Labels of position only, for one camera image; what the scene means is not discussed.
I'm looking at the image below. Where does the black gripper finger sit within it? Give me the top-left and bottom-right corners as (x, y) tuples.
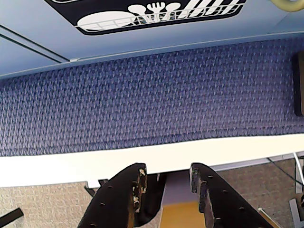
(189, 162), (269, 228)
(77, 162), (148, 228)

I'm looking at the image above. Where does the light blue cabinet panel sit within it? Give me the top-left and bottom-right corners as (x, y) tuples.
(0, 0), (304, 80)

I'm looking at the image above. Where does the yellow wooden panel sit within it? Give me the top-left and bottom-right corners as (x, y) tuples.
(161, 200), (211, 228)

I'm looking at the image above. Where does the silver metal rod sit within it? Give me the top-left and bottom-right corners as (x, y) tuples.
(257, 207), (278, 228)

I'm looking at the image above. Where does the white board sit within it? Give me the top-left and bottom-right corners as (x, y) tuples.
(0, 133), (304, 189)

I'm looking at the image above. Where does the blue woven mat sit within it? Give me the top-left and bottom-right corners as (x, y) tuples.
(0, 37), (304, 157)

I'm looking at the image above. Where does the black box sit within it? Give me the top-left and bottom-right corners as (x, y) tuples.
(292, 52), (304, 117)

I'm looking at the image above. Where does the black dish rack sticker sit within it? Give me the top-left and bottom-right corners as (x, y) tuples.
(45, 0), (247, 36)

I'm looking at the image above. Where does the black bracket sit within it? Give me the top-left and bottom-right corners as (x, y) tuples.
(84, 180), (109, 198)

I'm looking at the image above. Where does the thin black cable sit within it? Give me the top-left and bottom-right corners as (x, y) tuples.
(267, 158), (304, 185)

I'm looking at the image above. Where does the grey metal frame leg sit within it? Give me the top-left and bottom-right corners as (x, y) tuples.
(287, 152), (304, 228)

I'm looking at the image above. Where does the black strap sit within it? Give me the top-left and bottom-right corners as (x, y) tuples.
(0, 208), (24, 223)

